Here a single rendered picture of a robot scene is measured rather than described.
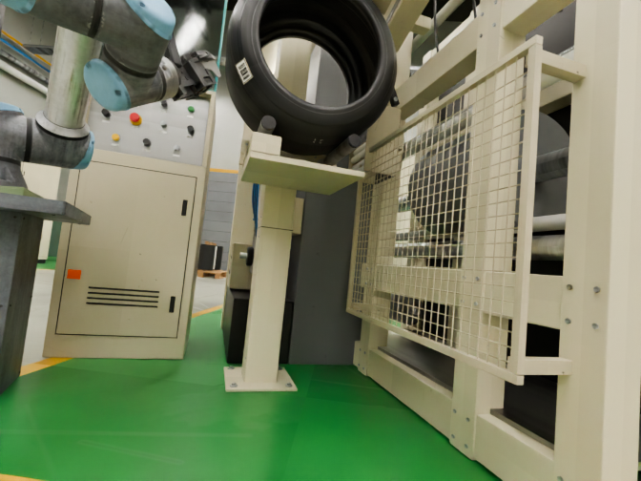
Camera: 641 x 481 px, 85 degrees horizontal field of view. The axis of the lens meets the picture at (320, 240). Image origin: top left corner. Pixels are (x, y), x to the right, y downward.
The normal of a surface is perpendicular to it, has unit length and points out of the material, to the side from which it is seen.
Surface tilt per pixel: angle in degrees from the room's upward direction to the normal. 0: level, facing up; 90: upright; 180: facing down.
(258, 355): 90
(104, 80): 129
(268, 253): 90
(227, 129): 90
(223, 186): 90
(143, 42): 145
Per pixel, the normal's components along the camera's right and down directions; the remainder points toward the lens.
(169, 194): 0.29, -0.04
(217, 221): -0.06, -0.07
